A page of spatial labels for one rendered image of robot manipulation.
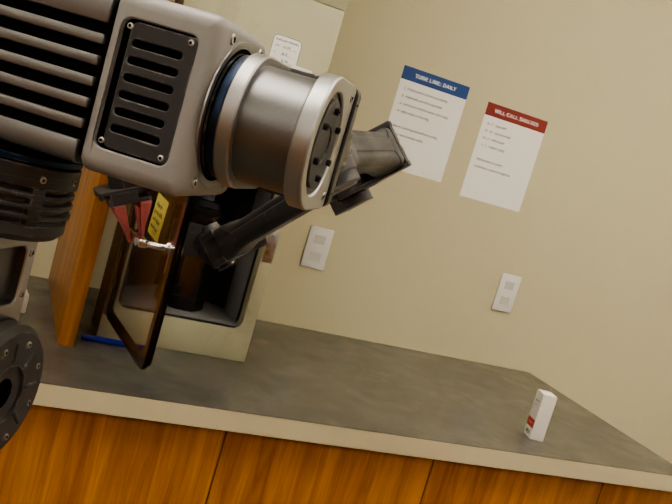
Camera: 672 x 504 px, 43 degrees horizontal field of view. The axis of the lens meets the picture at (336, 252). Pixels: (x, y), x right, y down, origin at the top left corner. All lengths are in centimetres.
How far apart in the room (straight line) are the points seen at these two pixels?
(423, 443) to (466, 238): 91
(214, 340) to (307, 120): 118
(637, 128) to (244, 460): 166
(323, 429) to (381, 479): 20
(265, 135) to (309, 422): 98
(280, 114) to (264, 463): 105
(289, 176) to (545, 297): 203
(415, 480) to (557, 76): 129
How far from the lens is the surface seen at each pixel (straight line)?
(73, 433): 156
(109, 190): 146
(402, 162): 127
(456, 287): 251
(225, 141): 71
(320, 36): 178
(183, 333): 180
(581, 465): 197
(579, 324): 279
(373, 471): 175
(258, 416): 157
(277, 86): 72
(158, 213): 154
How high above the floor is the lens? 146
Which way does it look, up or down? 7 degrees down
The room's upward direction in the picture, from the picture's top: 17 degrees clockwise
